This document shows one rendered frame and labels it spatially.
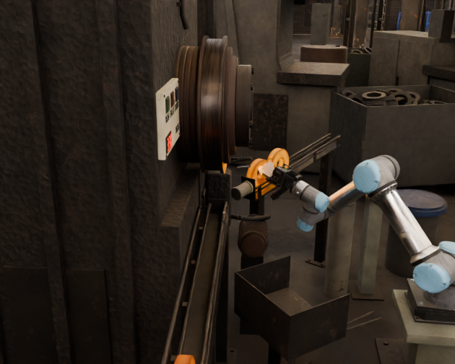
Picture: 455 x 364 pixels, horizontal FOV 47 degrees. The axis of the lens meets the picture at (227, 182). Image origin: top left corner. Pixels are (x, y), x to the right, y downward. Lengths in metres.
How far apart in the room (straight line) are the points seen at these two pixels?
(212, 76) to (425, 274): 1.02
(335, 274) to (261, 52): 2.32
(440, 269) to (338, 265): 0.84
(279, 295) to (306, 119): 3.00
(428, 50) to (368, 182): 3.71
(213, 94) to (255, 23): 2.92
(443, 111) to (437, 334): 2.33
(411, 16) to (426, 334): 8.91
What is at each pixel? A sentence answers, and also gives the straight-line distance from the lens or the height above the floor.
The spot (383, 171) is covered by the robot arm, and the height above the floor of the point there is 0.87.
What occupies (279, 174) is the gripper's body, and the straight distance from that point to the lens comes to 2.28.
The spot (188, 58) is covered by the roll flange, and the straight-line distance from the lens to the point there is 1.73.
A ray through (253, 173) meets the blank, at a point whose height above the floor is 0.73.
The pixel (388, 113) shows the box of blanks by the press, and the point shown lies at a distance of 3.96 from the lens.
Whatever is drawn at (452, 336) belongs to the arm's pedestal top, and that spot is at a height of 0.30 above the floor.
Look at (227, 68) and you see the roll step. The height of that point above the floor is 1.26.
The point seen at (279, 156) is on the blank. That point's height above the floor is 0.77.
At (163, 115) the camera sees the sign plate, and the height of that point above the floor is 1.18.
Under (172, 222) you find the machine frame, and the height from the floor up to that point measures 0.87.
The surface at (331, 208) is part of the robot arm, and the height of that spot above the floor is 0.60.
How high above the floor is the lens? 1.48
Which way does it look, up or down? 20 degrees down
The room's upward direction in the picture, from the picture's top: straight up
